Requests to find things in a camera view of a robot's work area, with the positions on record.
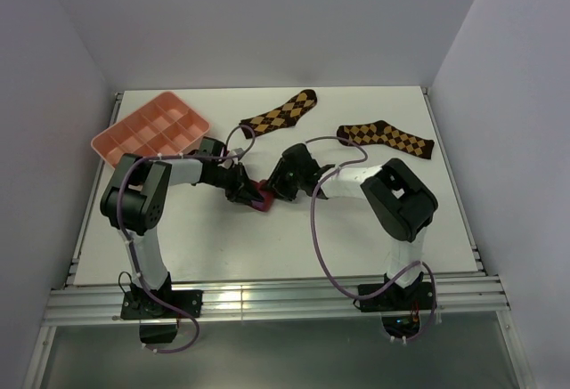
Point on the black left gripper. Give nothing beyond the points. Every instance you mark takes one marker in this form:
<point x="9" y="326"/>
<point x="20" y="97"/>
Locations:
<point x="241" y="190"/>

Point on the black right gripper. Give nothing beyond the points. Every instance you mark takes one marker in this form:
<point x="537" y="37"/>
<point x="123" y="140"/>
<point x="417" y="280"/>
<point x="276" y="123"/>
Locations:
<point x="277" y="182"/>

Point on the maroon purple orange-toe sock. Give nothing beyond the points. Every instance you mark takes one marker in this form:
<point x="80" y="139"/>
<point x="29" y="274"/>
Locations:
<point x="267" y="196"/>

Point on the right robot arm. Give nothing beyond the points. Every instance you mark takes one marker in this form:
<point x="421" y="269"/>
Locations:
<point x="402" y="203"/>

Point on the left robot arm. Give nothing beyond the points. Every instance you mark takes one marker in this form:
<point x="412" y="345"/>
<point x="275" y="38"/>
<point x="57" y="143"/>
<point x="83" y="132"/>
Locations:
<point x="135" y="197"/>

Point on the brown argyle sock left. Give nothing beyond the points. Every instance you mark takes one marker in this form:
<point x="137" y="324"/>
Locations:
<point x="285" y="116"/>

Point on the brown argyle sock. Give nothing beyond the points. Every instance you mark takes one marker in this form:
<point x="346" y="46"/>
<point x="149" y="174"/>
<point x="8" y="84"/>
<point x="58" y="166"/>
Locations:
<point x="382" y="133"/>
<point x="285" y="116"/>

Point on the brown argyle sock right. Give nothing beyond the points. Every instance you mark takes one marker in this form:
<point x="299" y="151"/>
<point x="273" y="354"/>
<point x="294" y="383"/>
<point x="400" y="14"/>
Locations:
<point x="382" y="133"/>

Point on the pink divided organizer tray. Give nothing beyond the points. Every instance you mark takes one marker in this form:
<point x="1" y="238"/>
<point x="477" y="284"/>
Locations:
<point x="164" y="125"/>

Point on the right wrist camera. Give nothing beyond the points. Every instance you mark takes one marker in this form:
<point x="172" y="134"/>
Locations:
<point x="298" y="155"/>

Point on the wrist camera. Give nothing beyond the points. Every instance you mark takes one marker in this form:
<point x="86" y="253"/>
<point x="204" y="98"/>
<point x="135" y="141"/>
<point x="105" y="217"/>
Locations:
<point x="214" y="151"/>
<point x="298" y="155"/>

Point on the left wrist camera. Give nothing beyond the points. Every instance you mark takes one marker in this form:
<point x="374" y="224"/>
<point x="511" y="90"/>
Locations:
<point x="214" y="151"/>

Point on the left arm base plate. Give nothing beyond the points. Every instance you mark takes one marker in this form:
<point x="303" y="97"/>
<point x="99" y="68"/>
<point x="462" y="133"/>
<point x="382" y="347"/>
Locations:
<point x="138" y="306"/>

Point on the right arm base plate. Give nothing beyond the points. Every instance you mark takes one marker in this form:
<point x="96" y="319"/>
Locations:
<point x="396" y="299"/>

